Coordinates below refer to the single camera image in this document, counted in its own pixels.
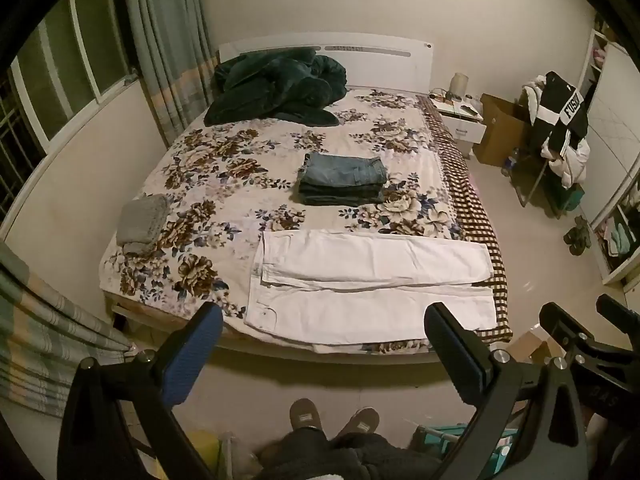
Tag white wardrobe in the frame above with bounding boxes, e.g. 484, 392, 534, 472
580, 20, 640, 286

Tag pair of green slippers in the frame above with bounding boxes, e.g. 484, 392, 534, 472
563, 216, 592, 256

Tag person's right slipper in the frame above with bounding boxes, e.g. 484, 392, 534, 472
339, 407, 380, 445

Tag white nightstand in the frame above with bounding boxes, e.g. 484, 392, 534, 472
429, 94, 487, 158

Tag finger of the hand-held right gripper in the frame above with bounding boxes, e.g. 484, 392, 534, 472
538, 302, 608, 361
596, 293, 640, 333

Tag folded grey cloth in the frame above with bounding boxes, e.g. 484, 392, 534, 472
116, 195, 171, 255

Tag folded dark pants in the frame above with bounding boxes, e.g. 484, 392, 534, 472
299, 182, 386, 207

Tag person's dark trouser legs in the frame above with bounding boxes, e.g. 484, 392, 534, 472
255, 427, 443, 480

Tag person's left slipper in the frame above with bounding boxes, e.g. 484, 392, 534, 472
290, 398, 322, 432

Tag grey-green striped curtain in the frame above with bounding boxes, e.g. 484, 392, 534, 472
120, 0, 218, 148
0, 242, 136, 418

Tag black and white jacket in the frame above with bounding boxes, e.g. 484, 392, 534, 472
530, 71, 591, 161

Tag bed frame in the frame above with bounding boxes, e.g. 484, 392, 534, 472
111, 305, 438, 367

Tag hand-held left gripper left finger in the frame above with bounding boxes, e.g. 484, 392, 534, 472
57, 301, 224, 480

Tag metal chair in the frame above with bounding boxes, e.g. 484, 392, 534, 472
520, 150, 566, 218

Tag yellow bag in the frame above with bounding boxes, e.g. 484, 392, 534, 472
187, 427, 222, 480

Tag white bed headboard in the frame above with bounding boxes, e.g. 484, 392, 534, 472
218, 32, 435, 95

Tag white framed window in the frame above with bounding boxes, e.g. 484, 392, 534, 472
0, 0, 138, 221

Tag white pants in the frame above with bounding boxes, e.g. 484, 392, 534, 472
244, 230, 497, 347

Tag dark green plush blanket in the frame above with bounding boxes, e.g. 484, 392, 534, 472
203, 47, 347, 127

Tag floral bed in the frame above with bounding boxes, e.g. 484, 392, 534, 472
100, 87, 468, 356

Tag green storage box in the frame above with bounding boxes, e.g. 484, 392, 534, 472
560, 185, 584, 212

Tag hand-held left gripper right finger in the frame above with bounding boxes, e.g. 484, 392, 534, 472
424, 301, 588, 480

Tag person's slipper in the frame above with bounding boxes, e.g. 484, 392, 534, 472
339, 407, 380, 445
290, 398, 322, 432

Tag teal plastic box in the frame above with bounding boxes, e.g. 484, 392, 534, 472
412, 422, 521, 480

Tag folded blue jeans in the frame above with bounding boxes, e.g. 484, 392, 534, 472
298, 152, 388, 196

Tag brown checked bed sheet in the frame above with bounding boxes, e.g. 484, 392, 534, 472
417, 95, 514, 345

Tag brown cardboard box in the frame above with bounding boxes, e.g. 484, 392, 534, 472
472, 93, 533, 168

